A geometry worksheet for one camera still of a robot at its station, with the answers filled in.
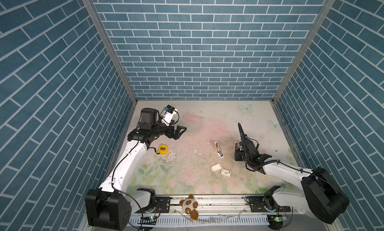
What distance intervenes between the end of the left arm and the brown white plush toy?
0.33 metres

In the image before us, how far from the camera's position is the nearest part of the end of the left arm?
0.55 metres

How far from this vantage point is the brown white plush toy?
71 cm
